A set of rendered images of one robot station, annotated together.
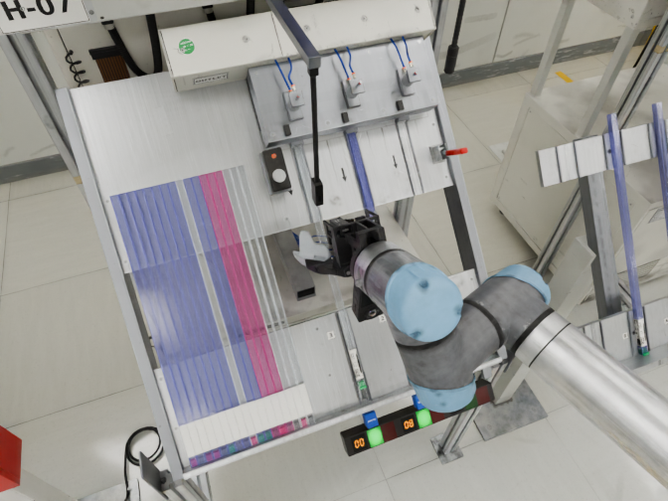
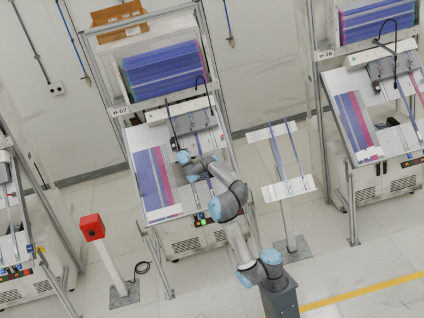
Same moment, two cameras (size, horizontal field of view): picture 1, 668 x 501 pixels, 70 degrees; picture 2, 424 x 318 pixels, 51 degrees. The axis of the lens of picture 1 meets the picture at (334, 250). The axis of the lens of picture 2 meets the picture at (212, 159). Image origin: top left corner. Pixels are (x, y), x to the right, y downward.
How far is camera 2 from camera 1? 2.18 m
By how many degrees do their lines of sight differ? 22
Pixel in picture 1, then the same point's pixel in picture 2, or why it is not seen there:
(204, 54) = (154, 117)
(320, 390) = (185, 206)
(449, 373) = (190, 171)
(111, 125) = (133, 136)
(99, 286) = (129, 216)
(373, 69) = (199, 116)
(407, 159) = (212, 140)
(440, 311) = (183, 156)
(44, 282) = (106, 215)
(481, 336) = (198, 165)
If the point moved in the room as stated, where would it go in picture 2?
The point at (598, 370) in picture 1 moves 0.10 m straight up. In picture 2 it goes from (216, 168) to (213, 154)
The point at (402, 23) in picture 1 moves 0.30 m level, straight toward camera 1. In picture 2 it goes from (206, 104) to (190, 127)
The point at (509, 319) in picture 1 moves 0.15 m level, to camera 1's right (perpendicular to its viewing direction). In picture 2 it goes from (206, 163) to (230, 161)
